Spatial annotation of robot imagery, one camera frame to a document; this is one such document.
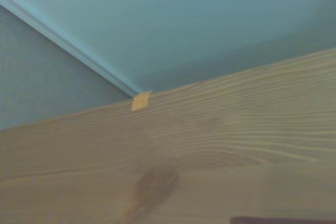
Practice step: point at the yellow tape piece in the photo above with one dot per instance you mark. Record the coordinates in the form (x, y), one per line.
(141, 101)

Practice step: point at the white baseboard strip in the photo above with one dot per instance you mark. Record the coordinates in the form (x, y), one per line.
(65, 41)

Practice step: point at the rust red shorts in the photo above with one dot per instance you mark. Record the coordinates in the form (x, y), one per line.
(283, 220)

